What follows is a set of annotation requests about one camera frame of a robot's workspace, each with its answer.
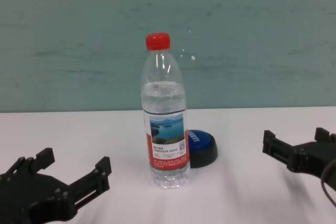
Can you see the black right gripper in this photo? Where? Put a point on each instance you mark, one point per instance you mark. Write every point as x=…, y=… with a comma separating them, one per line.
x=312, y=159

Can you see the clear red-capped water bottle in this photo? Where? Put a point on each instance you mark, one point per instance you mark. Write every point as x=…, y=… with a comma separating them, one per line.
x=165, y=98

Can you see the blue button with black base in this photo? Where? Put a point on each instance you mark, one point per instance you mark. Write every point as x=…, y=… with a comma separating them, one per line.
x=203, y=153

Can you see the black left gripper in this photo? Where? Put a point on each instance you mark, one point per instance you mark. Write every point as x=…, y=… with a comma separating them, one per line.
x=34, y=195

